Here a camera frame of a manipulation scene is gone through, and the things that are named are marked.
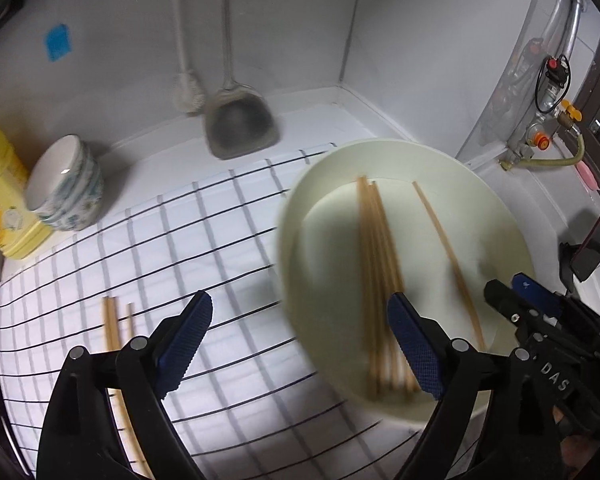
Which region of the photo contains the metal spatula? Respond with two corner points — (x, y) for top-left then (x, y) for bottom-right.
(202, 0), (281, 161)

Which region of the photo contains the black grid white cloth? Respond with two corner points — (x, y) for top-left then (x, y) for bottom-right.
(0, 143), (481, 477)

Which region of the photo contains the flexible metal pipe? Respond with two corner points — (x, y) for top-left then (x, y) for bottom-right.
(539, 0), (589, 62)

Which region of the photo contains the yellowish gas hose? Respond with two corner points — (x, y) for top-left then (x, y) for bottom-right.
(500, 132), (587, 172)

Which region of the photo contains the black phone holder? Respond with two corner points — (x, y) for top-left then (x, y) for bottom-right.
(559, 204), (600, 292)

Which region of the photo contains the large cream bowl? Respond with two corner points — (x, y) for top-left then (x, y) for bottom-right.
(277, 140), (539, 429)

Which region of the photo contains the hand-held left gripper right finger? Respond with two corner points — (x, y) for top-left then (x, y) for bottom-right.
(387, 292), (564, 480)

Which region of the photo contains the gas valve assembly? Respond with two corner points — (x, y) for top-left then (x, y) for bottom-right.
(500, 35), (589, 171)

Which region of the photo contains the blue plastic wall hook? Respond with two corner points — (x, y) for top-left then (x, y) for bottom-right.
(45, 24), (75, 63)

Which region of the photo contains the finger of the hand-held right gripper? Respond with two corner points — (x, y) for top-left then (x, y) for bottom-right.
(483, 279), (541, 341)
(512, 272), (566, 319)

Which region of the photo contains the small pink plastic item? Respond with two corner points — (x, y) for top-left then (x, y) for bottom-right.
(576, 160), (600, 192)

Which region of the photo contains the yellow dish soap bottle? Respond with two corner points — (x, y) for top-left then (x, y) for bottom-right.
(0, 120), (57, 261)

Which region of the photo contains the white dish brush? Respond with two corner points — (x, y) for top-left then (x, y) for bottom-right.
(171, 0), (206, 114)

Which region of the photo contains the blue patterned ceramic bowl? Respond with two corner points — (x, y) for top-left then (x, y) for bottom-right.
(55, 160), (105, 233)
(45, 144), (103, 222)
(25, 134), (94, 214)

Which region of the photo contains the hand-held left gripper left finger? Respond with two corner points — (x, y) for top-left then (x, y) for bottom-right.
(37, 290), (214, 480)

